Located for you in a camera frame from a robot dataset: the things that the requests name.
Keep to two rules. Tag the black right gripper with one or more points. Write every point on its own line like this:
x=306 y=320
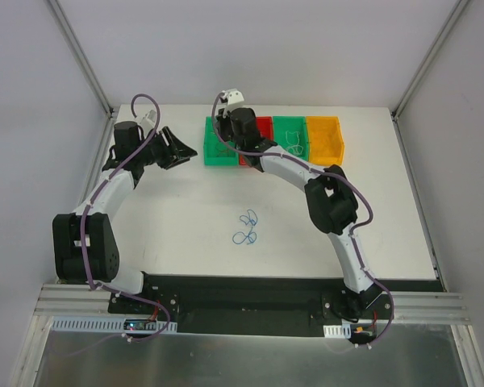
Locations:
x=223 y=130

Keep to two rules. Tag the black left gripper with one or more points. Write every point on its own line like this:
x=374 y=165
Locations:
x=164 y=145

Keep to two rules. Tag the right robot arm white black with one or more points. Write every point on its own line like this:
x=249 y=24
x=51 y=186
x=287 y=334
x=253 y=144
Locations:
x=331 y=202

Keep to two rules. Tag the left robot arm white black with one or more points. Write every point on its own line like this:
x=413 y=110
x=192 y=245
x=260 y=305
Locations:
x=84 y=244

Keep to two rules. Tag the green plastic bin left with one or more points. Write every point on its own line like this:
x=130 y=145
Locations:
x=216 y=153

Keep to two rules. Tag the green plastic bin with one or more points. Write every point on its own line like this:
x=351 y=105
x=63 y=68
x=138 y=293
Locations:
x=290 y=132
x=216 y=153

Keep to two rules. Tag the red plastic bin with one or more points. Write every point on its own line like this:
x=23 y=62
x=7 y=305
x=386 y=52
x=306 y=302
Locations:
x=264 y=125

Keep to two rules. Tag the green plastic bin right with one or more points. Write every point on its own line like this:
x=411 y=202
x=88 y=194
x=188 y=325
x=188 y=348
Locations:
x=290 y=132

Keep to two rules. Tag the yellow plastic bin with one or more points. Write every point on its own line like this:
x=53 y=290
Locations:
x=325 y=140

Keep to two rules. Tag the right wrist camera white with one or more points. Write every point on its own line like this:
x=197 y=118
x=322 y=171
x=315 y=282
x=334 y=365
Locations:
x=232 y=99

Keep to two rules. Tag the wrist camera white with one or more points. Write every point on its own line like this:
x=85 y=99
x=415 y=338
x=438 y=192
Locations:
x=232 y=99
x=149 y=119

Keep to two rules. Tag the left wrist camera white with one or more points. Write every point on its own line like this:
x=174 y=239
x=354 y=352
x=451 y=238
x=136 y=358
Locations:
x=149 y=119

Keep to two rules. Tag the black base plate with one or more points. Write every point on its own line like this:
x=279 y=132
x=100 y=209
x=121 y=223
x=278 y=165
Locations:
x=290 y=307

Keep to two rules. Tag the left white cable duct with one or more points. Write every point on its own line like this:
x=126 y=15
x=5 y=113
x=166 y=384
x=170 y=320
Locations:
x=112 y=325

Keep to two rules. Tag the white cable duct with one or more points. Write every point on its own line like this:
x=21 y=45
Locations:
x=342 y=331
x=112 y=325

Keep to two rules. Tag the aluminium frame rail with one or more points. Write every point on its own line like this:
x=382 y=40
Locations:
x=71 y=300

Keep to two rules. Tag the right white cable duct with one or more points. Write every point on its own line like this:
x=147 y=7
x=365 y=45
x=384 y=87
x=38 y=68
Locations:
x=342 y=331

